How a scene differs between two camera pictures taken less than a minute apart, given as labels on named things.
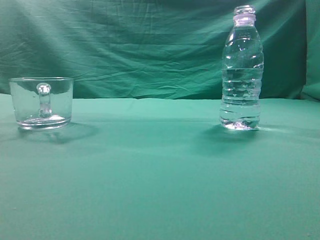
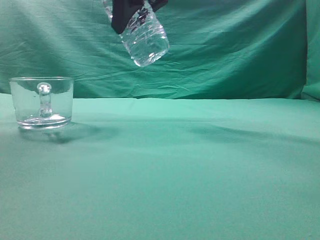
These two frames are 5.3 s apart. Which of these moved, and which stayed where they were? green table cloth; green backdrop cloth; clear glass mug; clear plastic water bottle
Moved: clear plastic water bottle
Stayed: green table cloth; clear glass mug; green backdrop cloth
